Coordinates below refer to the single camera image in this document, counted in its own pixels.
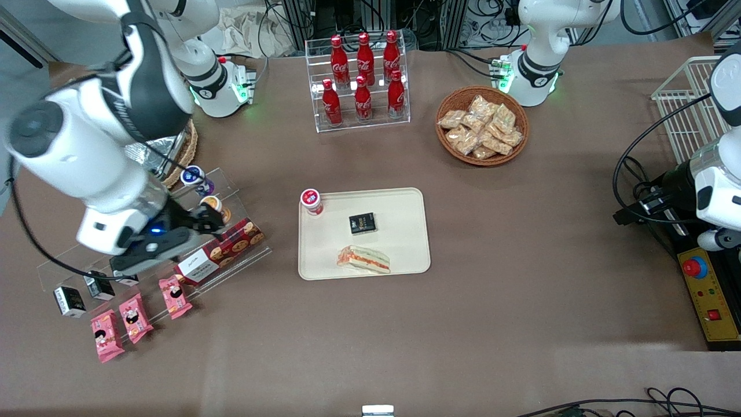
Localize clear acrylic stepped shelf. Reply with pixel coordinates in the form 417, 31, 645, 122
36, 167, 274, 303

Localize silver foil container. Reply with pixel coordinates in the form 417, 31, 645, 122
124, 134, 187, 177

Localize clear acrylic bottle rack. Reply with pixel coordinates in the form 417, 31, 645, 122
305, 35, 411, 134

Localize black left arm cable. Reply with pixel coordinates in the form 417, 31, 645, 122
612, 92, 714, 228

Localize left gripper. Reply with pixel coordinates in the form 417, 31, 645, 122
612, 162, 741, 232

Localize triangle sandwich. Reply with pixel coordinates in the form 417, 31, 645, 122
336, 245, 392, 275

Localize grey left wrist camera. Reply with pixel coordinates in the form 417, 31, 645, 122
697, 228, 741, 253

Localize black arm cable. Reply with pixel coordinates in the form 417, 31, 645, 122
8, 55, 181, 282
612, 92, 714, 228

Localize pink snack pack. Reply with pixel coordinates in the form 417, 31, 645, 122
90, 309, 126, 364
159, 275, 193, 321
118, 292, 155, 346

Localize small purple-capped bottle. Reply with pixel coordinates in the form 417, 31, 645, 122
180, 165, 215, 196

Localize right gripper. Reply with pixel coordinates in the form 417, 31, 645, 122
76, 199, 226, 256

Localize white wire basket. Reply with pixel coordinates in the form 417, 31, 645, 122
651, 56, 731, 166

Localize red cola bottle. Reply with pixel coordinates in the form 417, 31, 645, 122
354, 75, 373, 123
383, 30, 401, 82
330, 35, 350, 89
387, 69, 406, 120
357, 32, 375, 86
322, 79, 342, 127

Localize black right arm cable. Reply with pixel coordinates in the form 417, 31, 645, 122
8, 55, 181, 282

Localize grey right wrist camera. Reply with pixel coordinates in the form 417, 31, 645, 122
109, 228, 192, 277

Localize beige plastic serving tray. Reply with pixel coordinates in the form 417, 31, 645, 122
298, 187, 432, 281

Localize black floor cables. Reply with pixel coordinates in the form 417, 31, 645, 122
517, 386, 741, 417

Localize small red-capped bottle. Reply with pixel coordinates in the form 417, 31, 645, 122
300, 188, 324, 217

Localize crumpled beige paper bag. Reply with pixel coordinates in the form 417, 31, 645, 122
215, 7, 297, 59

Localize brown round wicker basket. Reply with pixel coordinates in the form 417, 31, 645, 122
435, 86, 530, 167

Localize yellow emergency stop box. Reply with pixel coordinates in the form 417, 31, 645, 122
677, 247, 741, 343

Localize red cookie box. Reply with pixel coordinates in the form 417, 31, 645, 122
174, 218, 266, 286

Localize small orange-capped bottle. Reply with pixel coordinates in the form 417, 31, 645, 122
200, 195, 232, 226

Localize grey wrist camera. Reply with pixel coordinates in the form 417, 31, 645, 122
697, 228, 741, 253
109, 228, 192, 277

